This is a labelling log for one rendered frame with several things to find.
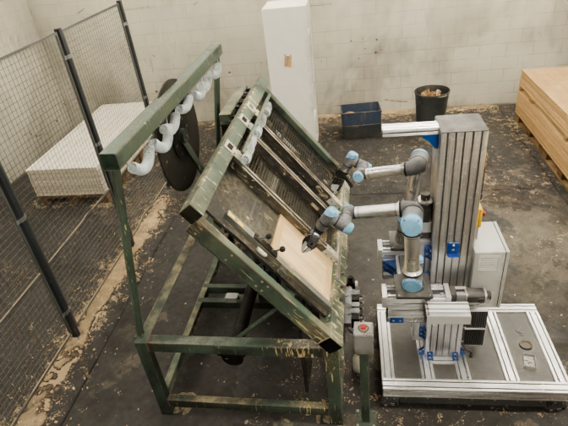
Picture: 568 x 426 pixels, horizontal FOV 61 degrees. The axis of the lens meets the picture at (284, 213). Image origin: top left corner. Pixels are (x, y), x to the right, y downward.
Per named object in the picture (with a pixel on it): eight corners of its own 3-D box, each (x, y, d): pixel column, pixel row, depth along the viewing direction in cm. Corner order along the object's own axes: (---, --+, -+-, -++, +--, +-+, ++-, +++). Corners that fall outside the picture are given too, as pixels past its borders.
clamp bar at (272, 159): (333, 229, 394) (356, 214, 383) (229, 127, 356) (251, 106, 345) (334, 222, 403) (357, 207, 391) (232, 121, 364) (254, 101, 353)
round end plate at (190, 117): (181, 212, 333) (151, 101, 290) (173, 212, 334) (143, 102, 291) (210, 160, 399) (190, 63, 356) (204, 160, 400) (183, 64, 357)
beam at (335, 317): (330, 355, 304) (342, 348, 298) (317, 344, 300) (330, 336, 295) (341, 182, 486) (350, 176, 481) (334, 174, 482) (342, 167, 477)
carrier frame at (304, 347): (342, 425, 343) (337, 346, 299) (161, 414, 367) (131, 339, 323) (349, 242, 524) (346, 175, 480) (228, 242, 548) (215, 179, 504)
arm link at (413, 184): (397, 221, 349) (410, 155, 318) (400, 210, 361) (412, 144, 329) (413, 224, 346) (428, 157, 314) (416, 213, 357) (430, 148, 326)
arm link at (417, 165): (426, 178, 311) (353, 186, 333) (428, 171, 319) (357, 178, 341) (423, 162, 306) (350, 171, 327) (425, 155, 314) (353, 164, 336)
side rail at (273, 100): (334, 177, 475) (342, 172, 470) (255, 96, 439) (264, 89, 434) (334, 174, 481) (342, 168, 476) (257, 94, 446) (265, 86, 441)
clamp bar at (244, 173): (330, 265, 356) (356, 249, 345) (213, 155, 318) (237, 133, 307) (331, 257, 364) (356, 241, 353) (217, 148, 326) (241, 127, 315)
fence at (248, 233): (326, 311, 318) (331, 308, 316) (222, 217, 287) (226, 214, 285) (327, 305, 322) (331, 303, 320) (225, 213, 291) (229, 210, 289)
